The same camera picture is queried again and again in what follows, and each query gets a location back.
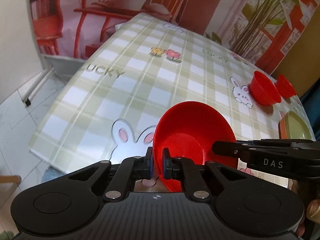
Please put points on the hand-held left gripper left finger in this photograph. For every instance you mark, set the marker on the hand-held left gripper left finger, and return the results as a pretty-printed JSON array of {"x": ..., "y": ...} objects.
[{"x": 150, "y": 163}]

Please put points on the red plastic bowl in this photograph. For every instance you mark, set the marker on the red plastic bowl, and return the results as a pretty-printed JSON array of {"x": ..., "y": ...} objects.
[
  {"x": 287, "y": 86},
  {"x": 265, "y": 90},
  {"x": 190, "y": 120}
]

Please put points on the checked bunny print tablecloth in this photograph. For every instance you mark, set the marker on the checked bunny print tablecloth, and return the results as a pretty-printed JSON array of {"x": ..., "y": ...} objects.
[{"x": 150, "y": 85}]

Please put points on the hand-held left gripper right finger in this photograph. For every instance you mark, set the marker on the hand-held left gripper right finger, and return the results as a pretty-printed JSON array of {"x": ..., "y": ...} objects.
[{"x": 165, "y": 163}]

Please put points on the brown wooden board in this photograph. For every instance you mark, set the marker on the brown wooden board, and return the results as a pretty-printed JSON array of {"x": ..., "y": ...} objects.
[{"x": 10, "y": 180}]

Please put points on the blue curtain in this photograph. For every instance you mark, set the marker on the blue curtain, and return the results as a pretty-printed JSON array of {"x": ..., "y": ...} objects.
[{"x": 313, "y": 97}]

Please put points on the printed room scene backdrop cloth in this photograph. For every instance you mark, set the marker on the printed room scene backdrop cloth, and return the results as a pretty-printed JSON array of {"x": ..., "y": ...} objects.
[{"x": 72, "y": 30}]

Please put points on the white metal table leg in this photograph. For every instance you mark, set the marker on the white metal table leg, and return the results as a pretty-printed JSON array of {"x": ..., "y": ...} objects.
[{"x": 37, "y": 86}]

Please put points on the orange square plate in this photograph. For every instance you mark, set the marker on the orange square plate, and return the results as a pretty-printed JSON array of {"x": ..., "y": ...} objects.
[{"x": 282, "y": 130}]

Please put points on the green square plate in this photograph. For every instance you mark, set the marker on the green square plate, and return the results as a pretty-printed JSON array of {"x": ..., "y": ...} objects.
[{"x": 298, "y": 126}]

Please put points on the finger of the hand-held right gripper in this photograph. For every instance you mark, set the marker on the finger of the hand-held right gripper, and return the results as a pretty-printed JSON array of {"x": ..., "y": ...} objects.
[
  {"x": 226, "y": 148},
  {"x": 275, "y": 142}
]

